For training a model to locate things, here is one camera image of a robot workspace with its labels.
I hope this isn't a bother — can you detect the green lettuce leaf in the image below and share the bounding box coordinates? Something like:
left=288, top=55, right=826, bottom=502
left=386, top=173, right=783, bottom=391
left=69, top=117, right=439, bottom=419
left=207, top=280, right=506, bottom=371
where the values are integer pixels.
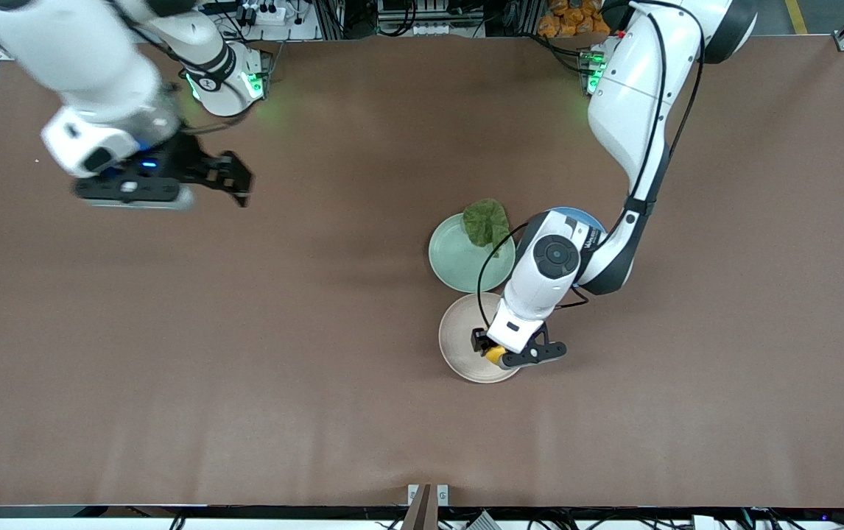
left=462, top=199, right=512, bottom=250

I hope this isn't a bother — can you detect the beige round plate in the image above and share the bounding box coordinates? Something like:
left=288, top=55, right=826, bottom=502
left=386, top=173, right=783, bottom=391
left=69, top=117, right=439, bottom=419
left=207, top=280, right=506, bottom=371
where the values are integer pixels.
left=438, top=292, right=523, bottom=384

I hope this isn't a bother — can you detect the mint green round plate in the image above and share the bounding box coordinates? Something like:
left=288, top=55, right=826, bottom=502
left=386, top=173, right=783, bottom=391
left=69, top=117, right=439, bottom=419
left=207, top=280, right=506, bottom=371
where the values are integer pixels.
left=428, top=212, right=516, bottom=294

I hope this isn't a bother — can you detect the blue round plate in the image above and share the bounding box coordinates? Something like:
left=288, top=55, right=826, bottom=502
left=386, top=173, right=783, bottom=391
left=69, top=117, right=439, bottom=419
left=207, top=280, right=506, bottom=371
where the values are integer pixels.
left=546, top=207, right=608, bottom=238

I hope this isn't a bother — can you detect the white power strip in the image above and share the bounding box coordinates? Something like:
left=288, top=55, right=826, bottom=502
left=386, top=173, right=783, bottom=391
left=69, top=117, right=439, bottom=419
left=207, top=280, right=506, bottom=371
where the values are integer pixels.
left=240, top=2, right=288, bottom=27

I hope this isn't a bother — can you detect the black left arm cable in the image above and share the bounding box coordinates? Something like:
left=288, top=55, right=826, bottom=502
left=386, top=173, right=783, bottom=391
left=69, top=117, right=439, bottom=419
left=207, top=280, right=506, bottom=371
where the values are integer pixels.
left=476, top=6, right=707, bottom=332

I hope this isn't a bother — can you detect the metal table edge bracket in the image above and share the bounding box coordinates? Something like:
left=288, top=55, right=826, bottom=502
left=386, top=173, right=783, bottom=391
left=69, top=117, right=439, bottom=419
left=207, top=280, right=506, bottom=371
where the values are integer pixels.
left=407, top=484, right=449, bottom=530

